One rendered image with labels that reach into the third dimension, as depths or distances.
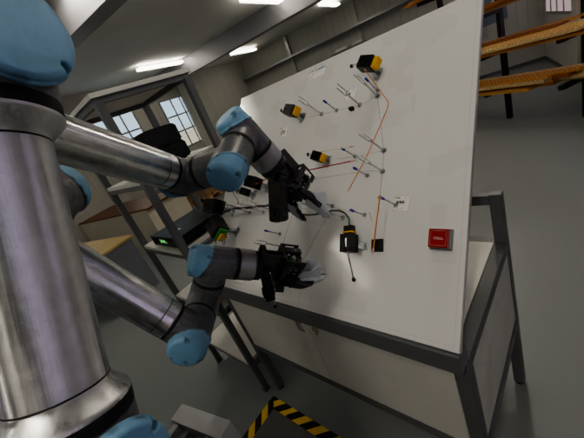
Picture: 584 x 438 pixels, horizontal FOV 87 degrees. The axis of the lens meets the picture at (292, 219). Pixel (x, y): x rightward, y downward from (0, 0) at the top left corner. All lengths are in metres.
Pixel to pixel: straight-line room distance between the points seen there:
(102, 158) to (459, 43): 0.99
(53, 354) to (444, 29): 1.19
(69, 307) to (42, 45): 0.23
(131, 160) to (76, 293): 0.31
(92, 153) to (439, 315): 0.84
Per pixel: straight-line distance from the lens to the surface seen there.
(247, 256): 0.73
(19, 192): 0.35
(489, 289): 1.19
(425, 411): 1.30
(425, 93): 1.11
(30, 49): 0.37
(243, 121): 0.69
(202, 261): 0.70
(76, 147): 0.56
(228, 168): 0.60
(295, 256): 0.78
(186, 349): 0.65
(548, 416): 1.88
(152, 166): 0.63
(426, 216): 0.96
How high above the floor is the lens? 1.58
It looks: 22 degrees down
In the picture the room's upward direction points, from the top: 23 degrees counter-clockwise
